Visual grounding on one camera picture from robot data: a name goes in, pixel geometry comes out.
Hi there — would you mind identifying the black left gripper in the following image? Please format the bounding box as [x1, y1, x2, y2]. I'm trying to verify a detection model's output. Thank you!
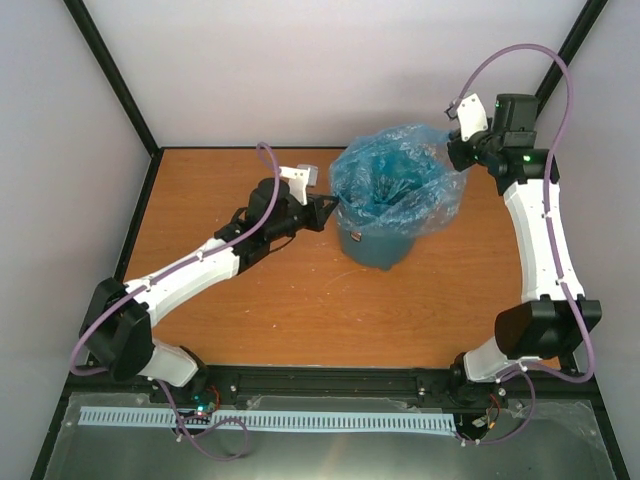
[267, 193, 338, 241]

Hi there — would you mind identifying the blue plastic trash bag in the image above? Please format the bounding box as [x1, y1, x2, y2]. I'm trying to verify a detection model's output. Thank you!
[329, 123, 467, 238]

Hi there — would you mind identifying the teal plastic trash bin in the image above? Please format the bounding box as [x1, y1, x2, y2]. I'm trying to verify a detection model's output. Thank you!
[337, 220, 417, 271]

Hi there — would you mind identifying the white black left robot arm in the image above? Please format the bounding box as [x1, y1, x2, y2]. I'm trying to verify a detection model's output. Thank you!
[74, 178, 339, 403]

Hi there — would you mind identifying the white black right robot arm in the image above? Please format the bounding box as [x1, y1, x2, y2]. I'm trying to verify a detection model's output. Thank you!
[447, 94, 602, 404]

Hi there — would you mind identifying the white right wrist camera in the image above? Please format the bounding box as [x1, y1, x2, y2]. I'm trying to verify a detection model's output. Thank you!
[445, 93, 489, 142]

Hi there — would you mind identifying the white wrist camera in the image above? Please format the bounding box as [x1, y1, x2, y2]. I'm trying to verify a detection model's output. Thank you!
[279, 164, 319, 206]
[445, 93, 489, 142]

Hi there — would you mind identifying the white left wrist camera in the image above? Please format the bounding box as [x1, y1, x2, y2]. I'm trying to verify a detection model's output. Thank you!
[279, 164, 319, 206]

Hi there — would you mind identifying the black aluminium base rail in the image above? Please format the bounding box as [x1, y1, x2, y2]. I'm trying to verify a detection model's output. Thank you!
[64, 365, 598, 405]

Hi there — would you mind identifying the black frame post right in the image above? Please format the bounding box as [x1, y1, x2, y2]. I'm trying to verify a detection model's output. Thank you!
[535, 0, 609, 112]

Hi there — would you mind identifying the black frame post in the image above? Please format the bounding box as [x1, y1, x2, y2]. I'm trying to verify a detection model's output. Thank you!
[535, 0, 609, 112]
[62, 0, 164, 157]

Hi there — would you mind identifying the black frame post left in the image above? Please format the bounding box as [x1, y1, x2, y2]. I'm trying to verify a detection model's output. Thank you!
[62, 0, 164, 157]

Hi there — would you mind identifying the grey metal base plate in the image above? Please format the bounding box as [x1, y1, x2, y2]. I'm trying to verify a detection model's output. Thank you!
[33, 393, 627, 479]

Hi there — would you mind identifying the light blue slotted cable duct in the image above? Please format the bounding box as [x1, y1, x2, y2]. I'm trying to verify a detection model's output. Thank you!
[78, 406, 456, 436]

